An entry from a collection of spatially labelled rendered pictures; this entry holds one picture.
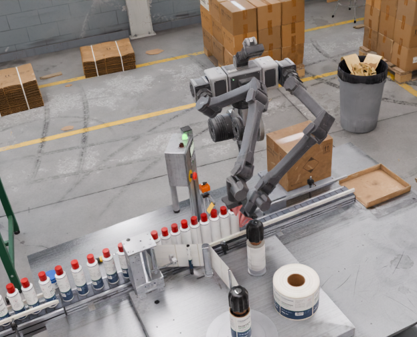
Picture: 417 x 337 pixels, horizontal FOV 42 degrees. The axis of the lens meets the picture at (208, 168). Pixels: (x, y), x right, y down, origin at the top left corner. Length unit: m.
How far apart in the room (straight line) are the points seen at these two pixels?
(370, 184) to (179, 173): 1.26
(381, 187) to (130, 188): 2.33
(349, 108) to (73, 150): 2.66
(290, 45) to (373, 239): 3.59
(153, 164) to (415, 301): 3.01
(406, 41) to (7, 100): 4.30
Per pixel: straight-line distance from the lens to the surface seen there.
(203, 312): 2.55
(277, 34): 6.09
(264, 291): 2.61
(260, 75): 3.08
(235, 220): 2.80
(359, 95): 5.14
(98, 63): 6.89
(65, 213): 4.73
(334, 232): 2.98
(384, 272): 2.81
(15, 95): 6.44
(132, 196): 4.72
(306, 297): 2.41
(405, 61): 6.20
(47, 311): 2.74
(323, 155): 3.21
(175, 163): 2.50
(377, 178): 3.38
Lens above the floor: 2.82
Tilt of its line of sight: 35 degrees down
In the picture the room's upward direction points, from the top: 6 degrees counter-clockwise
